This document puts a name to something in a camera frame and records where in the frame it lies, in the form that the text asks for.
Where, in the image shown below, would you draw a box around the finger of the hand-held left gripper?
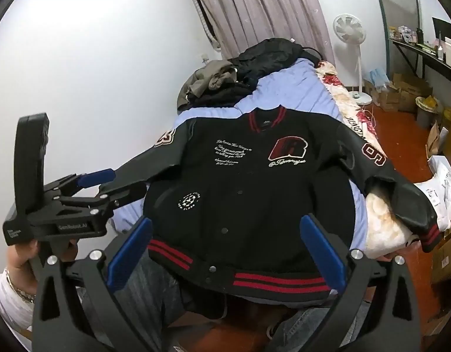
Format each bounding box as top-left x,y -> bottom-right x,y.
60,182 -> 148,214
46,168 -> 115,202

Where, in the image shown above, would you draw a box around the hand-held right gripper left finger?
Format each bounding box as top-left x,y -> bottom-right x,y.
32,217 -> 155,352

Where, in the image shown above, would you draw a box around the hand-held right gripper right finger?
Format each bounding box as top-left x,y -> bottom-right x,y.
299,214 -> 420,352

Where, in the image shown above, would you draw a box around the person's left forearm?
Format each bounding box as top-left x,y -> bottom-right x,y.
0,268 -> 37,342

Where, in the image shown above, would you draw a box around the person's left hand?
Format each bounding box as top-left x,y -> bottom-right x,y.
5,240 -> 79,299

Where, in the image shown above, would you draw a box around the person's blue jeans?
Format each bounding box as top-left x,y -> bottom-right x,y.
77,253 -> 374,352

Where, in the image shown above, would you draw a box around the flat cardboard box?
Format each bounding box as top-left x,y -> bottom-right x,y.
430,224 -> 451,285

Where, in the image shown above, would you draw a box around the white plastic bags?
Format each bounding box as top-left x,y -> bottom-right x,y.
412,155 -> 451,232

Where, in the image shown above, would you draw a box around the black fleece garment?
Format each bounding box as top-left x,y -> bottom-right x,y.
186,80 -> 262,111

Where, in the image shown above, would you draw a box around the khaki garment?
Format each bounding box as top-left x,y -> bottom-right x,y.
176,60 -> 238,114

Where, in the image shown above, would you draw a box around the brown paper bag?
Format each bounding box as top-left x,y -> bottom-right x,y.
426,120 -> 450,155

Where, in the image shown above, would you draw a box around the floral blanket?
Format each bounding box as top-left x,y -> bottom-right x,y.
313,60 -> 425,262

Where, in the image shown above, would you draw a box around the small cardboard box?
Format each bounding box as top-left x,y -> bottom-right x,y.
373,87 -> 401,113

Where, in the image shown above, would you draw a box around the grey bin with yellow bag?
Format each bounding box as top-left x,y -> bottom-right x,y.
415,95 -> 445,130

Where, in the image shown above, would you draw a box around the blue bed sheet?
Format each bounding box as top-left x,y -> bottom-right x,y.
112,58 -> 370,254

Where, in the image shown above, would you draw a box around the blue plastic packet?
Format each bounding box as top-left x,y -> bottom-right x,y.
368,67 -> 390,93

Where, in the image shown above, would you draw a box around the large cardboard box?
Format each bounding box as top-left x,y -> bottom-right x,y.
391,72 -> 432,114

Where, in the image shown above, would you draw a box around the black puffer jacket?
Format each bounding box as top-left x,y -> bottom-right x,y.
233,38 -> 323,87

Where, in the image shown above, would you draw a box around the black shelf desk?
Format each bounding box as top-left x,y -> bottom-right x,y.
388,37 -> 451,89

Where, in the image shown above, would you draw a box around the white standing fan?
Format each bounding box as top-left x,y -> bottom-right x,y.
333,13 -> 373,104

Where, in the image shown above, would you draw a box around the clutter of small shelf packets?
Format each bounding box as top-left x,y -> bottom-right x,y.
389,26 -> 425,47

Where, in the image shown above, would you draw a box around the pink-grey curtain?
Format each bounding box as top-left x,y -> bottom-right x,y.
183,0 -> 337,67

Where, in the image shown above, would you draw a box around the black monitor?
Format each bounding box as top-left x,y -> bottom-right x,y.
431,17 -> 451,42

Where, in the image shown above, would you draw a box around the green-framed mirror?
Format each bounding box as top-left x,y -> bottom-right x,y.
371,0 -> 421,43

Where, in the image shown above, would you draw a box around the beaded bracelet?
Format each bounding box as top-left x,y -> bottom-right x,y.
5,268 -> 36,304

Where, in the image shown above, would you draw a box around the white corrugated hose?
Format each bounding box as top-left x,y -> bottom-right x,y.
191,0 -> 223,51

